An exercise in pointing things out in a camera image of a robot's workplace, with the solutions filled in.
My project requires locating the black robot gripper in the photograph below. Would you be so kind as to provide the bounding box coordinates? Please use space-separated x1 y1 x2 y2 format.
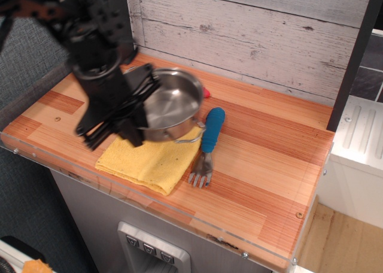
73 63 160 150

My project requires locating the stainless steel pot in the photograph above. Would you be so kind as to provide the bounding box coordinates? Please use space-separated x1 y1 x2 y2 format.
140 68 205 144

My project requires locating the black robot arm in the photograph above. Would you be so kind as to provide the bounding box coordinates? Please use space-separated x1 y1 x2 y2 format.
1 0 160 150

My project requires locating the yellow folded cloth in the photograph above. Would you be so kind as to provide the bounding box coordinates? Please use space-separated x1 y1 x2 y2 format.
95 137 201 196

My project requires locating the silver dispenser panel with buttons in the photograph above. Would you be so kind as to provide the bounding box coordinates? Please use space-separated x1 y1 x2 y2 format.
117 222 192 272

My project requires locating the orange object at corner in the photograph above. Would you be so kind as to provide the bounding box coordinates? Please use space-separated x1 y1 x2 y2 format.
22 259 53 273

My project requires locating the white toy sink unit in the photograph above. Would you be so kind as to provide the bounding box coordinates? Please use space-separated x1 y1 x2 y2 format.
315 29 383 230

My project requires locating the red handled metal spoon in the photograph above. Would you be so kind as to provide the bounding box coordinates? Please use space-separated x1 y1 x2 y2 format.
203 87 211 98

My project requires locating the blue handled metal fork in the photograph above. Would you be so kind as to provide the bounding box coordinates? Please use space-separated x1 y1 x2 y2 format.
188 107 226 188

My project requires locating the black vertical post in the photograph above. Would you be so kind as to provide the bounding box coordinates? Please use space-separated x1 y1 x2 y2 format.
326 0 382 132

